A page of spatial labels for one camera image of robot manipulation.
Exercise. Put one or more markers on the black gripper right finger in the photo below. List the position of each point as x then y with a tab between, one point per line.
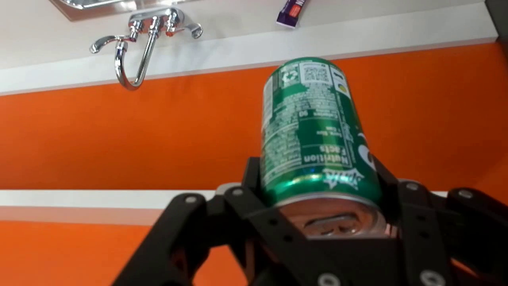
450	233

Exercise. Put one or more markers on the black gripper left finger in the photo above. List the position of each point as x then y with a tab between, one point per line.
211	239

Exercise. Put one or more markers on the green soda can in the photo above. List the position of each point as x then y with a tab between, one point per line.
311	144

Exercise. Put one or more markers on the purple candy bar wrapper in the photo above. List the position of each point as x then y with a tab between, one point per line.
291	12

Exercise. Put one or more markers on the stainless steel sink basin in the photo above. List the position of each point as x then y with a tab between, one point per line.
96	6

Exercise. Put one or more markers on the long white wall shelf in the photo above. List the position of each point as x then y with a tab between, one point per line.
105	204

